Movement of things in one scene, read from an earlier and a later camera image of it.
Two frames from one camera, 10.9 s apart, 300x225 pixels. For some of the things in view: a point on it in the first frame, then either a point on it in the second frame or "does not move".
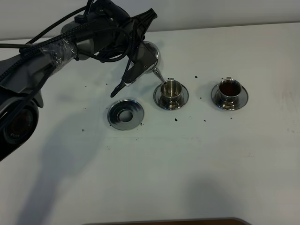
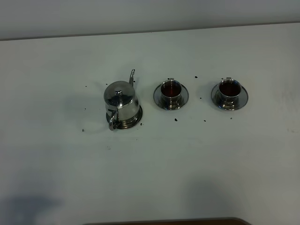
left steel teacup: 170,90 does not move
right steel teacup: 229,90 does not move
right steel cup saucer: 241,100 does not move
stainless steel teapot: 154,50 -> 122,107
